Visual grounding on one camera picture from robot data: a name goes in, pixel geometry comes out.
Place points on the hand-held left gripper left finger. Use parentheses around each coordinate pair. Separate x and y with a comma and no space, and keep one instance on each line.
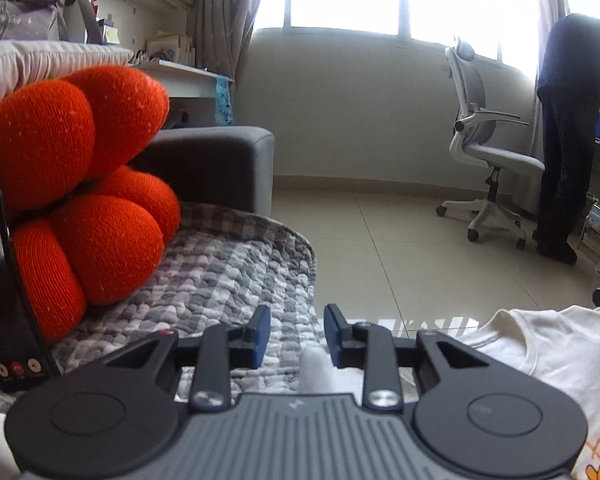
(261,337)

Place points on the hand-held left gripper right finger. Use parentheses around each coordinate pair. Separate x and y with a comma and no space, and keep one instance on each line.
(334,337)

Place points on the white printed t-shirt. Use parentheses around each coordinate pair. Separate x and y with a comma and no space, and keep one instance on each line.
(555,350)

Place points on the grey shoulder bag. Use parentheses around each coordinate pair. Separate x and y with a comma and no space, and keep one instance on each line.
(15,22)

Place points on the grey checked quilted mat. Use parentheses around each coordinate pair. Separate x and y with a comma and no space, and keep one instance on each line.
(205,270)

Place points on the white office chair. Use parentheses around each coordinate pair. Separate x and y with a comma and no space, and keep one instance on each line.
(485,152)

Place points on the blue patterned cloth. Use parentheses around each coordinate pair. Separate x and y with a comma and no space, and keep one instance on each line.
(224,102)

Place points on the black smartphone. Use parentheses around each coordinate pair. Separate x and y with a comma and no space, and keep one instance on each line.
(5,310)

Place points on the white desk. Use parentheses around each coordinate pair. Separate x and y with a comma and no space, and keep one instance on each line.
(180,72)

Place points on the orange knot cushion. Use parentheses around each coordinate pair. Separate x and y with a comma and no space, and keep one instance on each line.
(55,145)

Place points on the narrow window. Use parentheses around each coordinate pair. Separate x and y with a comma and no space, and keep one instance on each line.
(587,0)

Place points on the pile of picture books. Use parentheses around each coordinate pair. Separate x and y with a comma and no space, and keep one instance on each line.
(167,50)

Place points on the white ruffled pillow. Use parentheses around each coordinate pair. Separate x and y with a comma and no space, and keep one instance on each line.
(30,65)

